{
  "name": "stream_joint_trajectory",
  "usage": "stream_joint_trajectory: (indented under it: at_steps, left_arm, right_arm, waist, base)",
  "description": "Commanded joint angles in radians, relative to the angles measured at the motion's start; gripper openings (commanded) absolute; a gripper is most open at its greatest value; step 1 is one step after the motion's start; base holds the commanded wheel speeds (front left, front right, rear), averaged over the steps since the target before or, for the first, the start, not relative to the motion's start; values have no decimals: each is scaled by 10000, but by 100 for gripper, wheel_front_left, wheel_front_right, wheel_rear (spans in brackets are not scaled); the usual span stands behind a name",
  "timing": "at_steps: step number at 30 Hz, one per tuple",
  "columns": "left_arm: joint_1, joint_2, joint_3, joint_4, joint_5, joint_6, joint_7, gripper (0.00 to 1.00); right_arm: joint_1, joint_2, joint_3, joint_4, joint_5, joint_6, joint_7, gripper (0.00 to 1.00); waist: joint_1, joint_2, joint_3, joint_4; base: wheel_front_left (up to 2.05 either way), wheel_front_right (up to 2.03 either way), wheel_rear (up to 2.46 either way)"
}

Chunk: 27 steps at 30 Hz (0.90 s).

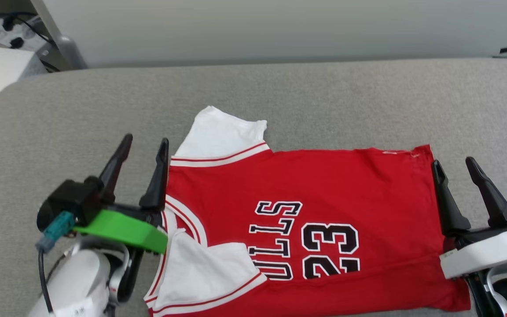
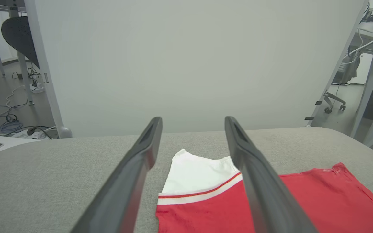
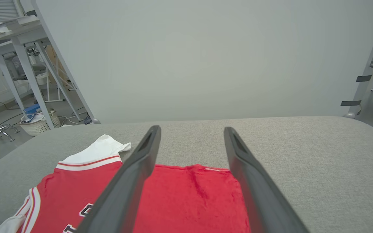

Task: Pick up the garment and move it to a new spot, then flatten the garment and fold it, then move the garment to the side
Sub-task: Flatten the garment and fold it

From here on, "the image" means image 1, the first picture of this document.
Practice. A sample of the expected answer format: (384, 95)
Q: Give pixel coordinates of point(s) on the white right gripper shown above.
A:
(486, 253)

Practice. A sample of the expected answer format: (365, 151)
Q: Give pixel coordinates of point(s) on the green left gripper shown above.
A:
(121, 229)

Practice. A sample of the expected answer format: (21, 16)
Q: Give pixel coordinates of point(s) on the red white basketball jersey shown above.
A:
(346, 189)

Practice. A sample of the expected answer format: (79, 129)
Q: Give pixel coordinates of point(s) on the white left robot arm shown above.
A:
(77, 281)

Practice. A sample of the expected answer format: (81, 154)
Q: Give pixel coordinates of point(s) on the grey fabric sofa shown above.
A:
(280, 88)

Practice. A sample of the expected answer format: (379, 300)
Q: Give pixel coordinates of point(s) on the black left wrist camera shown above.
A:
(73, 198)

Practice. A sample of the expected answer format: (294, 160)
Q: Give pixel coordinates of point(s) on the grey partition post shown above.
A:
(71, 53)

